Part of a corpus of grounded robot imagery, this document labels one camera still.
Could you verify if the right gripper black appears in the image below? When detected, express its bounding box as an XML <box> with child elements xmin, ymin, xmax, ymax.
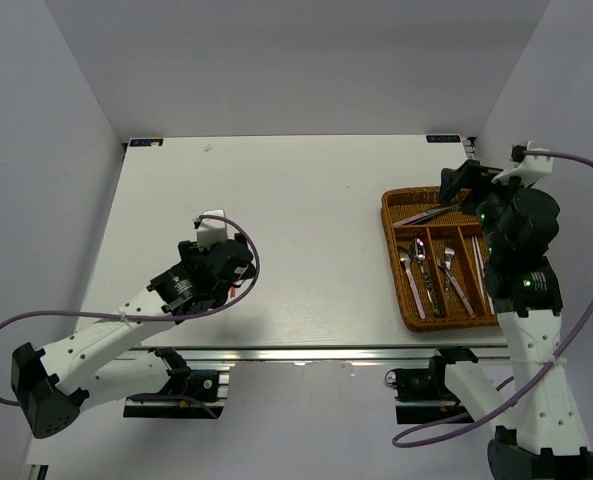
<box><xmin>434</xmin><ymin>159</ymin><xmax>528</xmax><ymax>255</ymax></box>

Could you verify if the knife with black handle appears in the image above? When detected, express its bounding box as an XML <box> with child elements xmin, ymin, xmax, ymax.
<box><xmin>425</xmin><ymin>203</ymin><xmax>460</xmax><ymax>219</ymax></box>

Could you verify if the knife with pink handle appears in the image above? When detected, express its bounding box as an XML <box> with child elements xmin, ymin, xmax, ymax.
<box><xmin>392</xmin><ymin>211</ymin><xmax>434</xmax><ymax>228</ymax></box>

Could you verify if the white chopstick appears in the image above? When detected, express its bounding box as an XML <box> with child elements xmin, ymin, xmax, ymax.
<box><xmin>471</xmin><ymin>236</ymin><xmax>494</xmax><ymax>315</ymax></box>
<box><xmin>472</xmin><ymin>237</ymin><xmax>495</xmax><ymax>315</ymax></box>

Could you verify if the fork with black dotted handle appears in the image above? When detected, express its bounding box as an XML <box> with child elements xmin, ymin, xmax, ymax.
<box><xmin>443</xmin><ymin>246</ymin><xmax>455</xmax><ymax>300</ymax></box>

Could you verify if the spoon with dark dotted handle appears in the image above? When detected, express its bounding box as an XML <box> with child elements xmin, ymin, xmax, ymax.
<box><xmin>411</xmin><ymin>237</ymin><xmax>442</xmax><ymax>317</ymax></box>

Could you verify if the fork with pink handle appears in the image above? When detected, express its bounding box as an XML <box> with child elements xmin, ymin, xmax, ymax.
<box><xmin>438</xmin><ymin>260</ymin><xmax>475</xmax><ymax>317</ymax></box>

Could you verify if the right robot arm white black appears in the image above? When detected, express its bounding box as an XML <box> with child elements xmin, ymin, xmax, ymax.
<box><xmin>427</xmin><ymin>160</ymin><xmax>593</xmax><ymax>479</ymax></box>

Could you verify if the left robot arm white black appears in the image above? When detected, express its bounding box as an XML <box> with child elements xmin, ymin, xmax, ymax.
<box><xmin>11</xmin><ymin>234</ymin><xmax>257</xmax><ymax>439</ymax></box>

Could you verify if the blue label right corner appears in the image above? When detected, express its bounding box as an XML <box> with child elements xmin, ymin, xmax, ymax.
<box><xmin>425</xmin><ymin>134</ymin><xmax>461</xmax><ymax>143</ymax></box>

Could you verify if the blue label corner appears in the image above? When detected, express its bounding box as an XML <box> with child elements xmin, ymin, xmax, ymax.
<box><xmin>425</xmin><ymin>134</ymin><xmax>461</xmax><ymax>143</ymax></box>
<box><xmin>128</xmin><ymin>138</ymin><xmax>164</xmax><ymax>148</ymax></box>

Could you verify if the wicker cutlery basket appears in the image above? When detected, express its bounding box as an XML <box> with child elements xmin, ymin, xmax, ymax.
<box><xmin>381</xmin><ymin>187</ymin><xmax>498</xmax><ymax>332</ymax></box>

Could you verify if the blue label left corner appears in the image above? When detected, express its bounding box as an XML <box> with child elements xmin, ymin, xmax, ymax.
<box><xmin>128</xmin><ymin>138</ymin><xmax>164</xmax><ymax>148</ymax></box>

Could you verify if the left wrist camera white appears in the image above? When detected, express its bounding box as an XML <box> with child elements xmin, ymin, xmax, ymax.
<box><xmin>194</xmin><ymin>217</ymin><xmax>229</xmax><ymax>251</ymax></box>

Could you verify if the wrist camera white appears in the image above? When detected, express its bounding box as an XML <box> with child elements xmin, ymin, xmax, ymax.
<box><xmin>491</xmin><ymin>141</ymin><xmax>554</xmax><ymax>187</ymax></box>
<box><xmin>194</xmin><ymin>217</ymin><xmax>229</xmax><ymax>251</ymax></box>

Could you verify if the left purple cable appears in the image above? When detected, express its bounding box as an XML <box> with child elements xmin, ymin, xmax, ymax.
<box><xmin>0</xmin><ymin>215</ymin><xmax>261</xmax><ymax>406</ymax></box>

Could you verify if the purple cable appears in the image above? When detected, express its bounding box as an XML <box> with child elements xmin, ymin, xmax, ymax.
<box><xmin>0</xmin><ymin>215</ymin><xmax>261</xmax><ymax>406</ymax></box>
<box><xmin>391</xmin><ymin>144</ymin><xmax>593</xmax><ymax>448</ymax></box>

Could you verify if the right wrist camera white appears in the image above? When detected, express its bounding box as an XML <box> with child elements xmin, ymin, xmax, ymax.
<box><xmin>491</xmin><ymin>141</ymin><xmax>554</xmax><ymax>187</ymax></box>

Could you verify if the spoon with pink handle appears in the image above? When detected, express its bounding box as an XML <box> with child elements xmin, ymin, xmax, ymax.
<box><xmin>398</xmin><ymin>249</ymin><xmax>425</xmax><ymax>319</ymax></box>

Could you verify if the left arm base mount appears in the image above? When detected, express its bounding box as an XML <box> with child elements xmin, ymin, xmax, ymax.
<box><xmin>123</xmin><ymin>347</ymin><xmax>228</xmax><ymax>420</ymax></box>

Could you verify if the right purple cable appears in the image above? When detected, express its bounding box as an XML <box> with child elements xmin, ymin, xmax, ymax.
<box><xmin>391</xmin><ymin>144</ymin><xmax>593</xmax><ymax>448</ymax></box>

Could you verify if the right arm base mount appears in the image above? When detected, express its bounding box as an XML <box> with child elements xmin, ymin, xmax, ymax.
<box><xmin>384</xmin><ymin>347</ymin><xmax>478</xmax><ymax>425</ymax></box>

